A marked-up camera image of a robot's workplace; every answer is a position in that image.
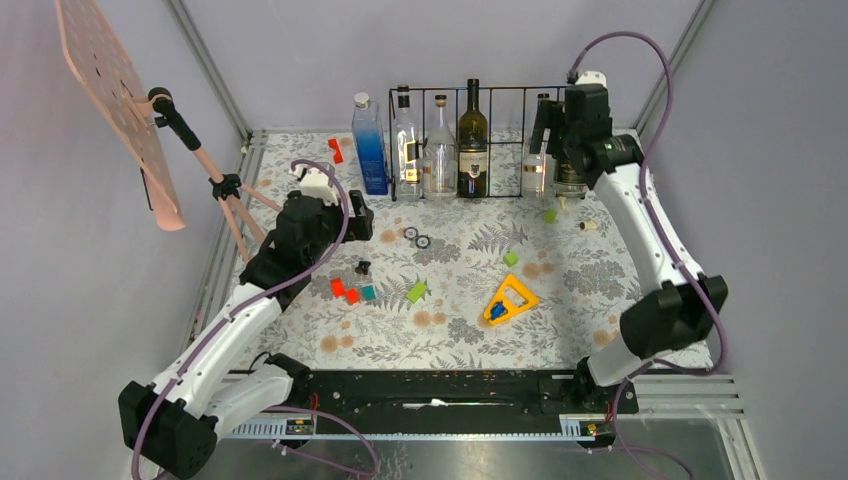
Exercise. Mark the red block pair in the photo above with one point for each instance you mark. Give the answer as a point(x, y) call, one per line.
point(350, 295)

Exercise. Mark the clear bottle gold band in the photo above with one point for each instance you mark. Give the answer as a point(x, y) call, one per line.
point(537, 178)

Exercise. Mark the green cube near rack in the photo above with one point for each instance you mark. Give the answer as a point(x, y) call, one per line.
point(550, 216)

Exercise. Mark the clear bottle black label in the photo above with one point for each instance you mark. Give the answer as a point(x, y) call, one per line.
point(568, 183)

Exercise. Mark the clear bottle cork stopper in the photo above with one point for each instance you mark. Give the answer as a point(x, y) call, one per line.
point(440, 163)

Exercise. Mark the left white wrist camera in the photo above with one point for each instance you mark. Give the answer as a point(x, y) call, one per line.
point(315, 182)

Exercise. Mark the yellow triangle frame toy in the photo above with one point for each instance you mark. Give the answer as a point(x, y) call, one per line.
point(517, 298)

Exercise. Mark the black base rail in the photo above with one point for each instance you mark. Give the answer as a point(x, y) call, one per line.
point(433, 403)

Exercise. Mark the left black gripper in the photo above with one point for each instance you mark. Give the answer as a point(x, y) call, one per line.
point(359, 227)

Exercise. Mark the small black knob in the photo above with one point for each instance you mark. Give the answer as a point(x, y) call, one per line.
point(362, 268)

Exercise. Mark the black wire wine rack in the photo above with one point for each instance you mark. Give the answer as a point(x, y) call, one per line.
point(510, 111)

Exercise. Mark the red block far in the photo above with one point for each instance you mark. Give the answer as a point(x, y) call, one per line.
point(337, 151)

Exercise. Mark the blue glass bottle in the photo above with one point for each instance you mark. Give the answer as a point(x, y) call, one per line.
point(368, 134)

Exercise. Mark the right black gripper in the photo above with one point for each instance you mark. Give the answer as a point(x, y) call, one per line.
point(550, 114)

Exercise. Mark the pink pegboard panel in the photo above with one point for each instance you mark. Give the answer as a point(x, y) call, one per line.
point(105, 70)

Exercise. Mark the poker chip fifty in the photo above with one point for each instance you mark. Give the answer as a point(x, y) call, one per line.
point(422, 242)

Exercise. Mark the pink tripod stand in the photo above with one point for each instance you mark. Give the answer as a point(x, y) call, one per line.
point(227, 189)

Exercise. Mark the green cube centre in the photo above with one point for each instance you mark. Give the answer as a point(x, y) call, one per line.
point(510, 259)

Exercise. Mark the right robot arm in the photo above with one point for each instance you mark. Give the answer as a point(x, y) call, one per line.
point(679, 300)

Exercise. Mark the dark green wine bottle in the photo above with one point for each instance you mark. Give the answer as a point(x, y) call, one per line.
point(473, 153)

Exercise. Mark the clear bottle black cap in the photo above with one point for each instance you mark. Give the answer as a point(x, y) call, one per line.
point(408, 183)

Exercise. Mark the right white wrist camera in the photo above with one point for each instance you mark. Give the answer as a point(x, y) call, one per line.
point(590, 77)

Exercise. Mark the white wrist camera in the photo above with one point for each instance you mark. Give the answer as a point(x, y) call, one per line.
point(590, 77)
point(315, 182)

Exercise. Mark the long green block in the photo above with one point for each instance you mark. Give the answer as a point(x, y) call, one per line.
point(417, 292)

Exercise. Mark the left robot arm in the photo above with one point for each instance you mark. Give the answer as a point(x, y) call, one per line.
point(177, 420)

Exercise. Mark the teal block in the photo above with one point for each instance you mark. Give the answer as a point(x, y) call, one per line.
point(368, 293)

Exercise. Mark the floral table mat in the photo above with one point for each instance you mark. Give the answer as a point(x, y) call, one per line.
point(585, 280)

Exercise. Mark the poker chip ten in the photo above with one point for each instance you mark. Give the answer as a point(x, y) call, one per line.
point(411, 234)

